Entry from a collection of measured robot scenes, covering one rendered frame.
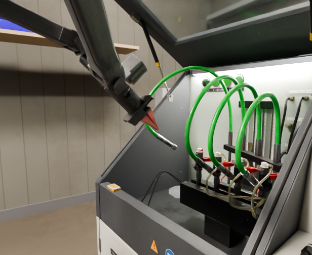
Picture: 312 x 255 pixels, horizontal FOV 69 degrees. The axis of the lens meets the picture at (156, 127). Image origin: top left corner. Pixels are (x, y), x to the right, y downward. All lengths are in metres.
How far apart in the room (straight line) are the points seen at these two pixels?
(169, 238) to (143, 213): 0.12
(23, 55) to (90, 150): 1.26
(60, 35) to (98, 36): 0.40
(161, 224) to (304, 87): 0.68
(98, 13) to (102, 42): 0.06
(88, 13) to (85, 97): 2.45
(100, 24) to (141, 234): 0.61
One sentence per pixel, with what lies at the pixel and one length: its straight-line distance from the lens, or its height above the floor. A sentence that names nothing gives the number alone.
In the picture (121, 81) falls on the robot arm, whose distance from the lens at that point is 0.58.
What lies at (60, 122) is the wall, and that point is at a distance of 2.82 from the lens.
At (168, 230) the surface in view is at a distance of 0.67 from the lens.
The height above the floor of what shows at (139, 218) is 0.92.
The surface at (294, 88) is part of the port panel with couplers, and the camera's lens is 0.98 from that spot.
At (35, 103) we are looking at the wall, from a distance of 2.78.
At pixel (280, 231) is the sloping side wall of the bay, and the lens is 0.61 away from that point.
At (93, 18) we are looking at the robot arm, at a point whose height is 1.44.
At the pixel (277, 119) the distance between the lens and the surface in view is 0.77.
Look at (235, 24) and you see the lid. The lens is 0.96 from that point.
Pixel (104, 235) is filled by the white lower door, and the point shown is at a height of 0.74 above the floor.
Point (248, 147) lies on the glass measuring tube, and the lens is 1.03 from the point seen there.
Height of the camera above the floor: 1.30
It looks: 7 degrees down
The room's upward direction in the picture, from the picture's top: straight up
